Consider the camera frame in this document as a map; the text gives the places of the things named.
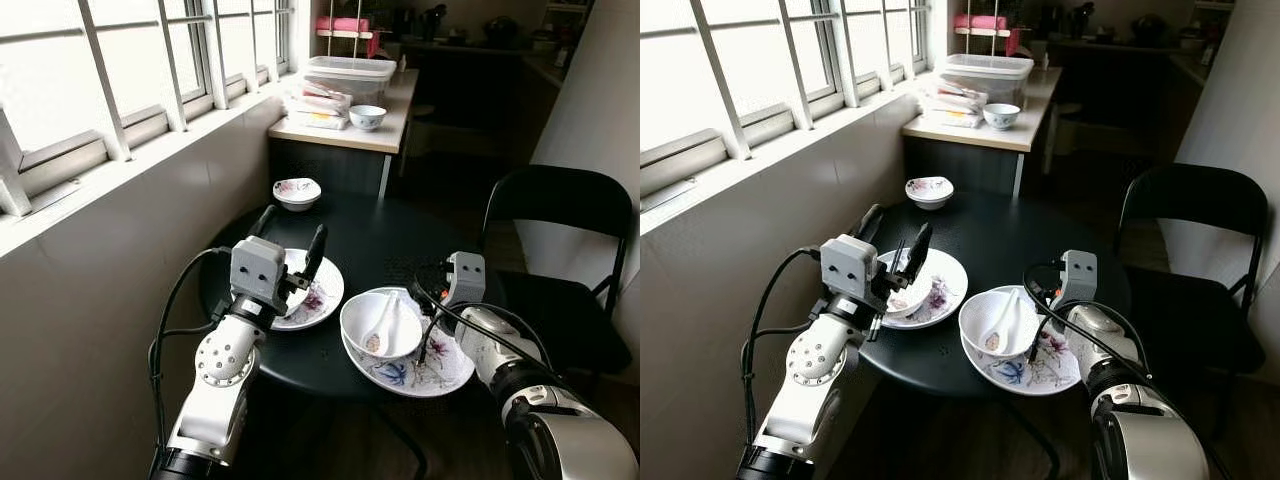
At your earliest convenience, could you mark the large white ceramic bowl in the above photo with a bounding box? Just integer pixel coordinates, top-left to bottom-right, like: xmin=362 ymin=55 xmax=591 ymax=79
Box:
xmin=339 ymin=289 xmax=424 ymax=362
xmin=957 ymin=286 xmax=1044 ymax=362

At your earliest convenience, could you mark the dark kitchen counter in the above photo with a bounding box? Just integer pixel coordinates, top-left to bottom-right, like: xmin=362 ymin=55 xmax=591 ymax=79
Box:
xmin=403 ymin=36 xmax=563 ymax=113
xmin=1040 ymin=36 xmax=1203 ymax=103

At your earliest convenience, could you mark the small white ceramic dish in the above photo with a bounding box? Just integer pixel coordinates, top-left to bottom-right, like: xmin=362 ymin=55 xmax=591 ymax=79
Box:
xmin=885 ymin=272 xmax=935 ymax=320

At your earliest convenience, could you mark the large floral ceramic plate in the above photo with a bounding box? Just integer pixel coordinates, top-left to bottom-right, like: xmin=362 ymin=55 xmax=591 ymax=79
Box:
xmin=341 ymin=287 xmax=477 ymax=400
xmin=961 ymin=288 xmax=1084 ymax=397

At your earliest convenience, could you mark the small floral ceramic plate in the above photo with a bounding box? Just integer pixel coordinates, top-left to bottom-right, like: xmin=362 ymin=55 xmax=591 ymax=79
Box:
xmin=879 ymin=247 xmax=970 ymax=332
xmin=267 ymin=247 xmax=346 ymax=332

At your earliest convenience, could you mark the white ceramic soup spoon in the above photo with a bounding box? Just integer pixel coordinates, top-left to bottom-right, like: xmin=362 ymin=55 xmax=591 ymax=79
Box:
xmin=984 ymin=297 xmax=1024 ymax=352
xmin=364 ymin=299 xmax=404 ymax=355

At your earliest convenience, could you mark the small pink floral bowl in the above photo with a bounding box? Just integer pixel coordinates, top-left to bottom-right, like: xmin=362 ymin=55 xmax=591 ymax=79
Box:
xmin=904 ymin=175 xmax=956 ymax=212
xmin=272 ymin=177 xmax=324 ymax=213

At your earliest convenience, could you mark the round black table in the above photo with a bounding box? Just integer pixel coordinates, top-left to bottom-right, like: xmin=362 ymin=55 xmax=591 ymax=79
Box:
xmin=855 ymin=188 xmax=1133 ymax=403
xmin=198 ymin=188 xmax=511 ymax=403

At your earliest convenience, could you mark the black folding chair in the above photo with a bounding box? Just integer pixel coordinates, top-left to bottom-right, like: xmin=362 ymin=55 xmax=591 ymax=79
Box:
xmin=481 ymin=164 xmax=638 ymax=379
xmin=1114 ymin=162 xmax=1270 ymax=379

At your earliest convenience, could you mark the stack of plastic packets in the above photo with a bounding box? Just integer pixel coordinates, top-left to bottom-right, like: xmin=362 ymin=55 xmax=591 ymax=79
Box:
xmin=281 ymin=81 xmax=354 ymax=132
xmin=914 ymin=81 xmax=990 ymax=130

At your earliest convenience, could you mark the white topped side cabinet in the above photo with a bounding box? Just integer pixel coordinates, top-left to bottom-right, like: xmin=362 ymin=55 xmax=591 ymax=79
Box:
xmin=901 ymin=67 xmax=1064 ymax=198
xmin=267 ymin=67 xmax=422 ymax=198

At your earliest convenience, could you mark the small blue patterned bowl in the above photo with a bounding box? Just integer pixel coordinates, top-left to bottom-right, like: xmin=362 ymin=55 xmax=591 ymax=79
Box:
xmin=348 ymin=103 xmax=389 ymax=133
xmin=982 ymin=102 xmax=1023 ymax=132

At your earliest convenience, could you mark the clear plastic storage box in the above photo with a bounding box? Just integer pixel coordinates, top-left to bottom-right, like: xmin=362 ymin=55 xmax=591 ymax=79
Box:
xmin=934 ymin=52 xmax=1036 ymax=110
xmin=299 ymin=54 xmax=399 ymax=110

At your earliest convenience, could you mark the white framed window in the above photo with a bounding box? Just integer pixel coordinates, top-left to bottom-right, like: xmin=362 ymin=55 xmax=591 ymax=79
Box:
xmin=0 ymin=0 xmax=301 ymax=219
xmin=640 ymin=0 xmax=933 ymax=199

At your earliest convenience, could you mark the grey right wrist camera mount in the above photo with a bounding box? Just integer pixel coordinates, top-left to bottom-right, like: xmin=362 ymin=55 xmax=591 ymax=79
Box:
xmin=446 ymin=251 xmax=488 ymax=307
xmin=1059 ymin=249 xmax=1099 ymax=307

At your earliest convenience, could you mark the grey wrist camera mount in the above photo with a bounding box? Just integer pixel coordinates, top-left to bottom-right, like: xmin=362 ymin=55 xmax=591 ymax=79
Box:
xmin=446 ymin=251 xmax=488 ymax=307
xmin=1059 ymin=249 xmax=1099 ymax=307
xmin=229 ymin=236 xmax=292 ymax=307
xmin=819 ymin=234 xmax=882 ymax=303

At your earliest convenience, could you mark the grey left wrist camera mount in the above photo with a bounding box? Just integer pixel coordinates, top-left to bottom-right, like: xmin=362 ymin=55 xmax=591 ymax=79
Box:
xmin=229 ymin=236 xmax=292 ymax=307
xmin=819 ymin=234 xmax=882 ymax=303

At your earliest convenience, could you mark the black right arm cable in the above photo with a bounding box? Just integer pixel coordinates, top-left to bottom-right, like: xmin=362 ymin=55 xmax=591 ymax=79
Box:
xmin=1022 ymin=262 xmax=1153 ymax=383
xmin=410 ymin=278 xmax=563 ymax=387

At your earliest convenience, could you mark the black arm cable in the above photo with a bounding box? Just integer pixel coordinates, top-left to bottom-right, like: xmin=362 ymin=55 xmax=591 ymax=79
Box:
xmin=147 ymin=246 xmax=237 ymax=453
xmin=410 ymin=278 xmax=563 ymax=387
xmin=1022 ymin=262 xmax=1153 ymax=383
xmin=739 ymin=246 xmax=827 ymax=443

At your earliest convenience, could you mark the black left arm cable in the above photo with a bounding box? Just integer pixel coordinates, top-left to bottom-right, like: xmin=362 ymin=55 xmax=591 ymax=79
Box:
xmin=147 ymin=246 xmax=237 ymax=453
xmin=739 ymin=246 xmax=827 ymax=443

